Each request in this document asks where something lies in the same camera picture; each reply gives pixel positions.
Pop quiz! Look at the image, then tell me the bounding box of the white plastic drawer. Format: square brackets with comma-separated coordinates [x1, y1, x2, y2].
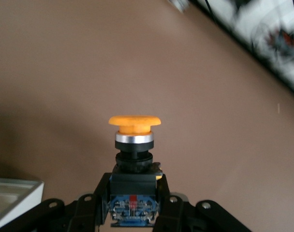
[0, 177, 45, 230]

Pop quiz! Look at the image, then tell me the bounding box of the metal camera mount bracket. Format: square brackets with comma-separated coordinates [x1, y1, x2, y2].
[166, 0, 191, 12]

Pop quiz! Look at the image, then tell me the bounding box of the orange mushroom push button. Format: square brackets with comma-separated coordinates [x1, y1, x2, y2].
[107, 115, 164, 228]

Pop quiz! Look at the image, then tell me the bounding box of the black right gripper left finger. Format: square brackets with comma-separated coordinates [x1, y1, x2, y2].
[34, 172, 113, 232]

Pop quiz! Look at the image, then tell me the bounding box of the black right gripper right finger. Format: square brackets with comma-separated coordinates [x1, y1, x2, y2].
[155, 173, 253, 232]

